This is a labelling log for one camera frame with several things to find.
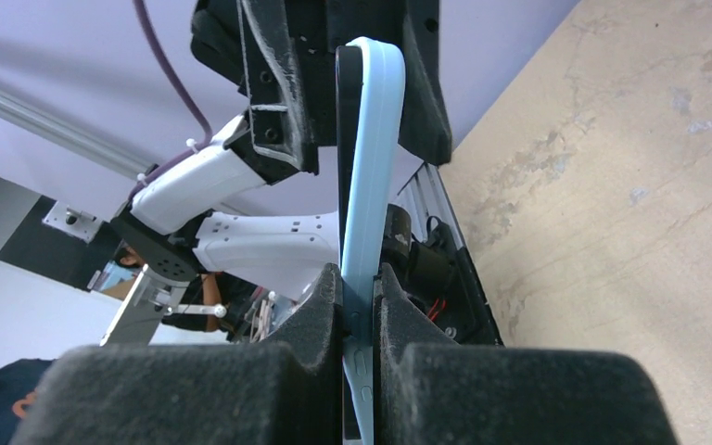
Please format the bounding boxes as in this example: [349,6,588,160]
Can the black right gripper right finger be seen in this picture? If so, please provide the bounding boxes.
[375,265,677,444]

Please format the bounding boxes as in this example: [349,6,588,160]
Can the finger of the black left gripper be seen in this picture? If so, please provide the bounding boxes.
[236,1,318,184]
[400,0,452,166]

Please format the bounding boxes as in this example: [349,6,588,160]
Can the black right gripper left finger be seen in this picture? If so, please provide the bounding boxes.
[12,264,343,444]

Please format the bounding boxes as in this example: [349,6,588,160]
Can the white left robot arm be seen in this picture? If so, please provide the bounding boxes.
[112,1,452,297]

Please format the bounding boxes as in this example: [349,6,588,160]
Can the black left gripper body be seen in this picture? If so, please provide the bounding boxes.
[191,1,402,146]

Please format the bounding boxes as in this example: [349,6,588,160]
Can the aluminium frame rail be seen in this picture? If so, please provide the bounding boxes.
[0,90,151,178]

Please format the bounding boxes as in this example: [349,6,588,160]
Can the person with black hair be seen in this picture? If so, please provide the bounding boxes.
[113,245,259,336]

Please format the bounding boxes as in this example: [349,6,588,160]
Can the light blue phone case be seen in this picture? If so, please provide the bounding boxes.
[340,36,406,444]

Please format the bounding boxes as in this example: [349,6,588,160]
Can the black smartphone face down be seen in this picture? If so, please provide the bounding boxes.
[336,45,374,444]

